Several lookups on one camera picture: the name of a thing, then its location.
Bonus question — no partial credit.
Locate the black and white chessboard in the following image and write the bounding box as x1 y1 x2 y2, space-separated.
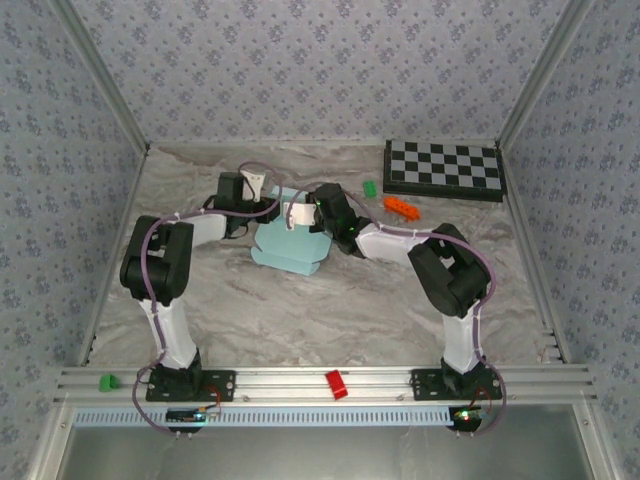
382 139 507 204

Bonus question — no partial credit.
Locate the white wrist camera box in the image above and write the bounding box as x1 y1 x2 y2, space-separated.
282 199 316 232
239 169 266 204

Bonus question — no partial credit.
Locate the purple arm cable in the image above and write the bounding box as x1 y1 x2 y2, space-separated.
284 187 507 437
130 160 281 439

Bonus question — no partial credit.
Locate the orange toy brick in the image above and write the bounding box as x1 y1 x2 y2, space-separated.
383 196 422 223

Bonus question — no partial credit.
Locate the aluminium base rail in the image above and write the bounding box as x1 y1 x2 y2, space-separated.
52 364 599 405

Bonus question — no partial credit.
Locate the slotted grey cable duct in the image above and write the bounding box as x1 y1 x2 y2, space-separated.
73 405 451 428

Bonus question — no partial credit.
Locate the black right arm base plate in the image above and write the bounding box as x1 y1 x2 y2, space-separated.
410 368 503 402

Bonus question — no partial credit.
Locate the red plastic block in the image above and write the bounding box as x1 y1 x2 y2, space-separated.
324 369 349 401

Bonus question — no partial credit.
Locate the aluminium side rail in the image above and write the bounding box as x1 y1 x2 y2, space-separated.
77 144 151 369
499 144 571 365

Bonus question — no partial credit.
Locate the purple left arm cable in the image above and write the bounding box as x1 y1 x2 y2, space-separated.
130 160 281 439

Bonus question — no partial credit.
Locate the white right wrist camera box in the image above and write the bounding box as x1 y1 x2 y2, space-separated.
282 199 316 232

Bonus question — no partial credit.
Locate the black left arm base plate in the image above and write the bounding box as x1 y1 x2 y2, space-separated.
145 368 237 403

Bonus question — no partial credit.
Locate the aluminium frame post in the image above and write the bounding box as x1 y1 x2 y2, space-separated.
497 0 596 149
49 0 152 154

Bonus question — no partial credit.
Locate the grey metal panel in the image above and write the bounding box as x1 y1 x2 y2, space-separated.
54 404 601 480

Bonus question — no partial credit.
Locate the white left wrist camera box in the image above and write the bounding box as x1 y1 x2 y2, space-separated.
239 169 266 204

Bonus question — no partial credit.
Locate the light teal paper box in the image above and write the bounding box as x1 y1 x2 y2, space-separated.
249 184 331 277

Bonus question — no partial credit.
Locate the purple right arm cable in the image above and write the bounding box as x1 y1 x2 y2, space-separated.
284 187 507 437

